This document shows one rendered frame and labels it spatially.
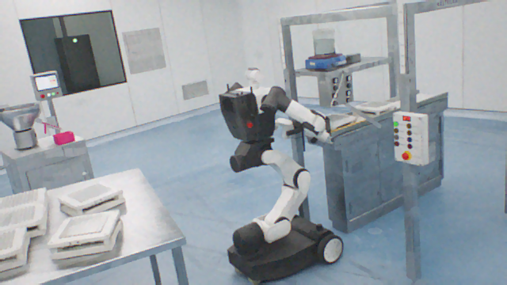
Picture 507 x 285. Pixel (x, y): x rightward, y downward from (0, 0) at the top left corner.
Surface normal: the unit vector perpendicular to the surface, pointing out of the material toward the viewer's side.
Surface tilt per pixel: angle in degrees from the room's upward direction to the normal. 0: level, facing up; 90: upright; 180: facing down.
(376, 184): 90
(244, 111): 90
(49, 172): 90
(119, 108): 90
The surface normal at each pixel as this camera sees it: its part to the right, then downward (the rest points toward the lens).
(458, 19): -0.75, 0.28
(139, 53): 0.65, 0.13
